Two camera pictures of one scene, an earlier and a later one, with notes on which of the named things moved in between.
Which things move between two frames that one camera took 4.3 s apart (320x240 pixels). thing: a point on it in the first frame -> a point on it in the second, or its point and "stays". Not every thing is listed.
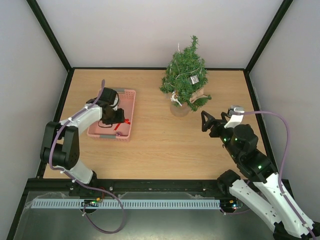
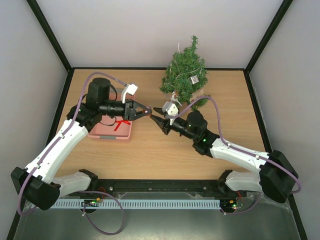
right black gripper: [215, 127] -> [166, 125]
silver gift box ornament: [195, 79] stays
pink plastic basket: [121, 132] stays
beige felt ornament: [197, 95] stays
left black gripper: [120, 119] -> [130, 112]
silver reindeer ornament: [175, 95] stays
